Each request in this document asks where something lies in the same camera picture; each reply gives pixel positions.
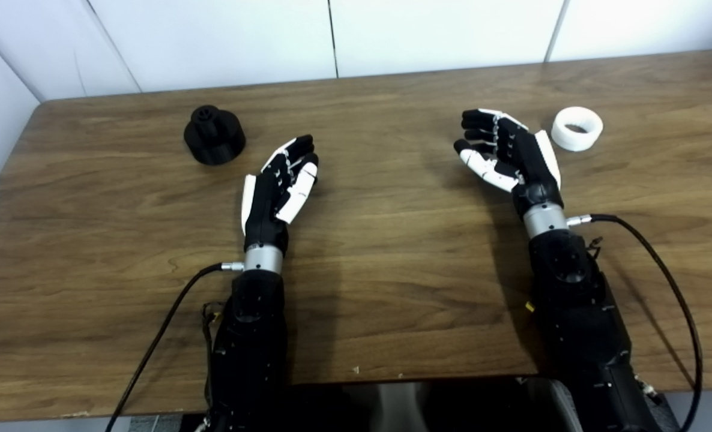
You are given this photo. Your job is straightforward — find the round black part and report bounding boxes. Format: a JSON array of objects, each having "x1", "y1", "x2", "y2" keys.
[{"x1": 183, "y1": 105, "x2": 247, "y2": 166}]

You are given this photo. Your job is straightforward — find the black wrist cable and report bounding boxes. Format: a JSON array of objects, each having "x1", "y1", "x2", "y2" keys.
[
  {"x1": 566, "y1": 213, "x2": 704, "y2": 432},
  {"x1": 104, "y1": 262, "x2": 246, "y2": 432}
]

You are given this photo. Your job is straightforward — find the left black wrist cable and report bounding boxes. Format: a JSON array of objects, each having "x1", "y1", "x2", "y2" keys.
[{"x1": 104, "y1": 262, "x2": 246, "y2": 432}]

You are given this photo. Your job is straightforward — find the left thin forearm wires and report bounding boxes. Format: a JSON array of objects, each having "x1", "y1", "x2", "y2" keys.
[{"x1": 202, "y1": 302, "x2": 225, "y2": 361}]

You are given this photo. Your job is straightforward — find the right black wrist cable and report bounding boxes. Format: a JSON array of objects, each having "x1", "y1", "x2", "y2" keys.
[{"x1": 566, "y1": 213, "x2": 704, "y2": 432}]

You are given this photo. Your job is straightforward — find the black robot torso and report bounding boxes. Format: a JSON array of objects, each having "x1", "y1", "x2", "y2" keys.
[{"x1": 284, "y1": 377, "x2": 579, "y2": 432}]

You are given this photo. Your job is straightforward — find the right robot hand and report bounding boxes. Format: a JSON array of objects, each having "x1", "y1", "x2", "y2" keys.
[{"x1": 453, "y1": 109, "x2": 564, "y2": 217}]

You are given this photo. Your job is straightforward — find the white ring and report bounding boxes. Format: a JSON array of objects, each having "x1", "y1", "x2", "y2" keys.
[{"x1": 551, "y1": 106, "x2": 604, "y2": 152}]

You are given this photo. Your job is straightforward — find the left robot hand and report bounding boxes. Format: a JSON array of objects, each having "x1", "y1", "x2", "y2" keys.
[{"x1": 240, "y1": 134, "x2": 320, "y2": 251}]

